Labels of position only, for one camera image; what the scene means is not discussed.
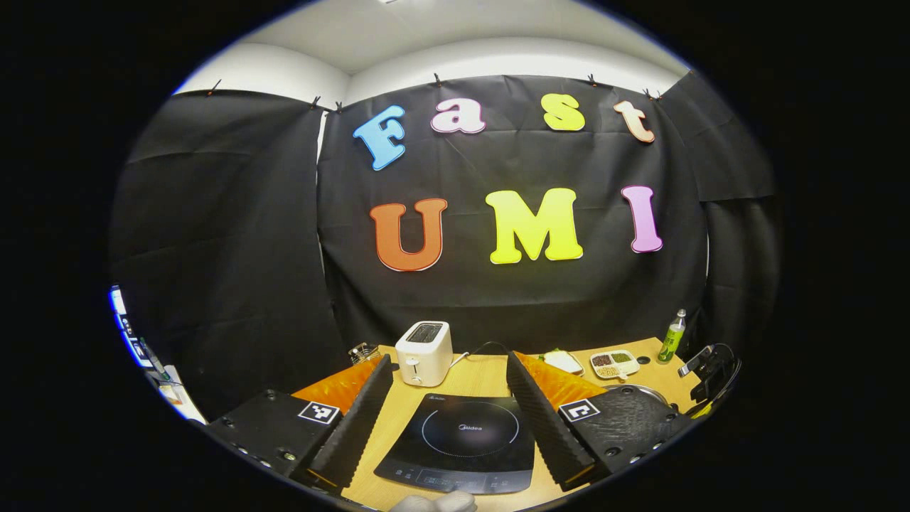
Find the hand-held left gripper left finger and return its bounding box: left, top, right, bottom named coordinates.
left=203, top=354, right=395, bottom=496

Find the white divided dish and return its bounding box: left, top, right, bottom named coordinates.
left=589, top=349, right=641, bottom=381

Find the white toaster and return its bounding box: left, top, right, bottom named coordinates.
left=395, top=321, right=454, bottom=388

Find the black induction cooktop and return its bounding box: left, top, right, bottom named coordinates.
left=374, top=393, right=535, bottom=495

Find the steel pot with black handle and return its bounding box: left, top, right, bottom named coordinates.
left=604, top=384, right=673, bottom=407

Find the pale sandwich plate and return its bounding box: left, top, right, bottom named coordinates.
left=542, top=349, right=585, bottom=375

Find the lit screen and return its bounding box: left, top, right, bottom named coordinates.
left=108, top=284, right=154, bottom=370

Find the green label drink bottle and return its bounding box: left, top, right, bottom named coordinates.
left=657, top=309, right=687, bottom=365

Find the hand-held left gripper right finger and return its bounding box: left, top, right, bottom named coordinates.
left=506, top=351, right=701, bottom=493

